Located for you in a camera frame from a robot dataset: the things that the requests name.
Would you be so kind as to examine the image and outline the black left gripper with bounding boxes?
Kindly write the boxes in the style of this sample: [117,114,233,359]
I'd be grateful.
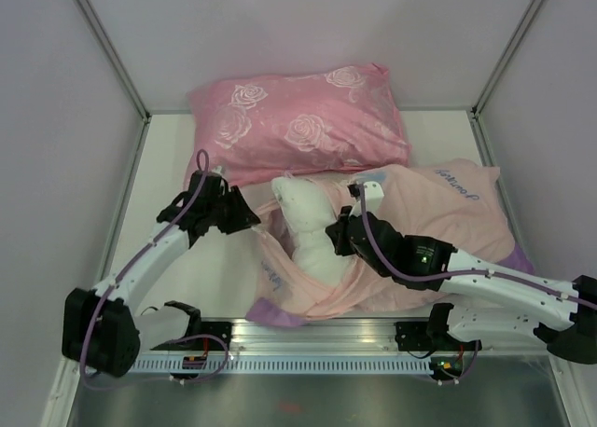
[205,186,260,235]

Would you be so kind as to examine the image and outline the white pillow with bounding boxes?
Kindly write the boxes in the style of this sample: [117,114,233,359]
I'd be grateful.
[271,177,351,287]

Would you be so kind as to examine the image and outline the aluminium frame post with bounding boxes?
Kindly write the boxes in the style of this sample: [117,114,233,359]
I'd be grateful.
[73,0,151,123]
[470,0,548,119]

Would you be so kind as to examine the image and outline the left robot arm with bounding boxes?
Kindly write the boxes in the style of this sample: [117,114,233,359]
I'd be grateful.
[62,171,260,378]

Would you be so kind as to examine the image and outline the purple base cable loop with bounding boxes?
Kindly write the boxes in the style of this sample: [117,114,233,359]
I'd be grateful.
[167,333,232,384]

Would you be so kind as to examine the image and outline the pink rose-patterned pillow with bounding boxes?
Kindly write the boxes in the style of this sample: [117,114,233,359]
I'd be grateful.
[187,63,410,186]

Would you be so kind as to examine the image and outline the purple Elsa pillowcase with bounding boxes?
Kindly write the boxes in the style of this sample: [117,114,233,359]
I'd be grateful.
[246,159,534,327]

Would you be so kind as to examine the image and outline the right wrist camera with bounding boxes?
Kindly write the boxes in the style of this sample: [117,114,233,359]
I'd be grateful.
[348,181,384,216]

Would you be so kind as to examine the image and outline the left aluminium frame post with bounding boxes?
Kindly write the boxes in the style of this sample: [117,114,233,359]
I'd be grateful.
[73,0,151,123]

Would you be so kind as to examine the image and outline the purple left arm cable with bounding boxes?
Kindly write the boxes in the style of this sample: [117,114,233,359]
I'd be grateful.
[77,149,211,391]

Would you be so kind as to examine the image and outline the right aluminium frame post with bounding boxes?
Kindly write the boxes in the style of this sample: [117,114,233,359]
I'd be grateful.
[470,0,548,119]

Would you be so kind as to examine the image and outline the aluminium front rail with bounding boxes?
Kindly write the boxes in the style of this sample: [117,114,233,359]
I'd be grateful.
[139,315,573,356]

